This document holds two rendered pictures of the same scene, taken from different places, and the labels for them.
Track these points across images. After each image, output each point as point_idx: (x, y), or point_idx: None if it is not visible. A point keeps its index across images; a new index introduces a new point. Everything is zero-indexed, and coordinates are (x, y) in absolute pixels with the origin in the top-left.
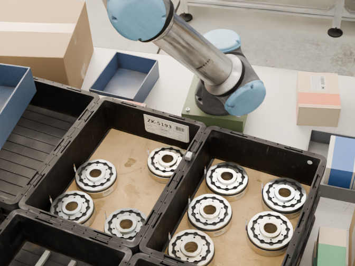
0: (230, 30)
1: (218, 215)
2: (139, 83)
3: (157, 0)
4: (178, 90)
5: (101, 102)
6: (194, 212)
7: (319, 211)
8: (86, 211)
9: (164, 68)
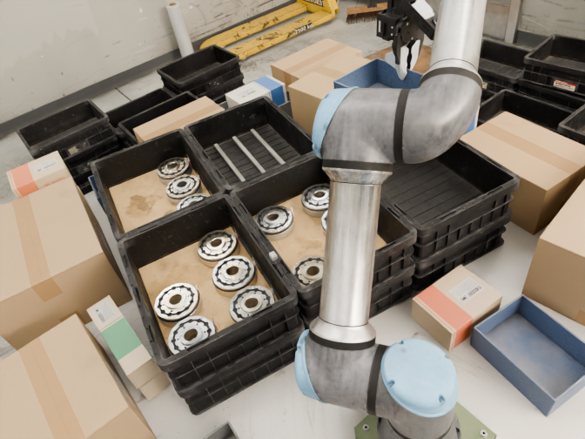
0: (431, 397)
1: (223, 275)
2: (538, 381)
3: (315, 118)
4: (497, 422)
5: (407, 227)
6: (241, 261)
7: (196, 429)
8: (307, 202)
9: (568, 436)
